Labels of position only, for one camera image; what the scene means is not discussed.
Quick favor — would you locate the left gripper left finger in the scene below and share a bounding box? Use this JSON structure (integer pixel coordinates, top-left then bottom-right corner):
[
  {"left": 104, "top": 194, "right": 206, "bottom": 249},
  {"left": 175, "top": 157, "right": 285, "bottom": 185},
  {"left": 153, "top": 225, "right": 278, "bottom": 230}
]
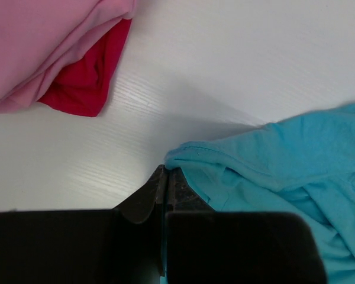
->
[{"left": 0, "top": 166, "right": 166, "bottom": 283}]

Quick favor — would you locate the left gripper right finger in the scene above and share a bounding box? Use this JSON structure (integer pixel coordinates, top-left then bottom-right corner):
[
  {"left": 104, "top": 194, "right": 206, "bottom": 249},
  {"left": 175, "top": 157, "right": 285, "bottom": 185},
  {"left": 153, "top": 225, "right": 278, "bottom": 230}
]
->
[{"left": 164, "top": 169, "right": 327, "bottom": 283}]

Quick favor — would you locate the turquoise t shirt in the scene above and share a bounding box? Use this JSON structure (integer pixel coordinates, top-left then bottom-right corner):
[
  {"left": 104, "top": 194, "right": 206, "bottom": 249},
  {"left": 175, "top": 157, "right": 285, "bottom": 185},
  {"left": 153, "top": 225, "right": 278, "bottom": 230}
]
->
[{"left": 164, "top": 103, "right": 355, "bottom": 283}]

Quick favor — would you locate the red folded t shirt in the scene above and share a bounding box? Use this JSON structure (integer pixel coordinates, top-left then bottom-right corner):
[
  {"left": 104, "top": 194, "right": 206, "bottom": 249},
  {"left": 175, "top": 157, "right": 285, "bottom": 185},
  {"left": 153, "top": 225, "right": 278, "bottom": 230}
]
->
[{"left": 38, "top": 20, "right": 132, "bottom": 117}]

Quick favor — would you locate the pink folded t shirt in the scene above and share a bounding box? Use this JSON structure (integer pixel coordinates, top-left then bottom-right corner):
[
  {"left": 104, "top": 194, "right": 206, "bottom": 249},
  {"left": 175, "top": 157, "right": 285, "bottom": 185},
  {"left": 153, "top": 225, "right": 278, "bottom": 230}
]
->
[{"left": 0, "top": 1, "right": 137, "bottom": 113}]

